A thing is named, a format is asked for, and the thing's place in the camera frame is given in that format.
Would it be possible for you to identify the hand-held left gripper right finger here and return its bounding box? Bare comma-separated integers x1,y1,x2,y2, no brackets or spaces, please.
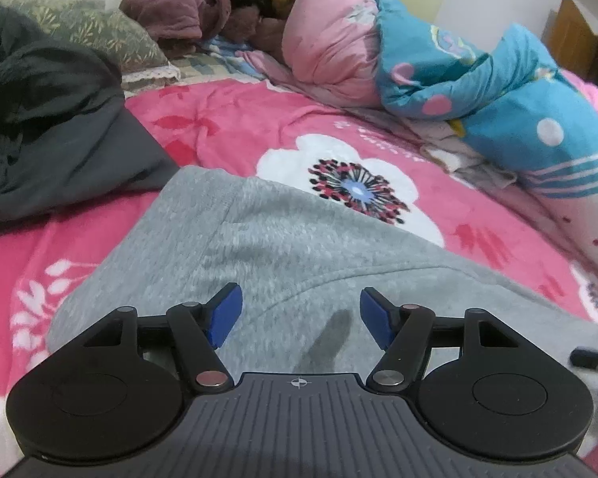
360,286,519,393

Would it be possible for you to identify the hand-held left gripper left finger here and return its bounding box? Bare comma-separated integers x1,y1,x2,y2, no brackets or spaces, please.
82,283,243,393

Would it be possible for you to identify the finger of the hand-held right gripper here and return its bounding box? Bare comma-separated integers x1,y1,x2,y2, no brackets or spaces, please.
569,346,598,374

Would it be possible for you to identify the grey hoodie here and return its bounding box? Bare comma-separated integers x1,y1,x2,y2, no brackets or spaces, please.
47,165,598,451

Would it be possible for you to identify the white crumpled sheet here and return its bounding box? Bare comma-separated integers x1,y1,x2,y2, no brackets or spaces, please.
413,117,520,191

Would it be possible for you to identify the pink floral blanket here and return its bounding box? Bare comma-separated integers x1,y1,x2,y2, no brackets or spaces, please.
0,74,598,474

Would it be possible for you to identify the pink and blue quilt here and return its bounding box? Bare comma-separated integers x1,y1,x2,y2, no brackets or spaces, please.
281,0,598,284

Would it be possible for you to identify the black garment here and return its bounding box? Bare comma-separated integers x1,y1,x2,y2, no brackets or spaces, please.
0,2,180,240

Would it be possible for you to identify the checked bed sheet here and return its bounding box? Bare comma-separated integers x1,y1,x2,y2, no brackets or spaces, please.
169,40,280,81

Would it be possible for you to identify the maroon fleece garment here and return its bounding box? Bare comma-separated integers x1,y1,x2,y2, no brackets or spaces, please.
120,0,290,59

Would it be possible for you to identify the green leaf-pattern pillow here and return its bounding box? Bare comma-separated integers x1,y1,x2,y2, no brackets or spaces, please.
0,0,180,86

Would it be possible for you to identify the brown wooden door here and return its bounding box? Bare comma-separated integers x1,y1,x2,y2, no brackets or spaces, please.
545,0,598,84

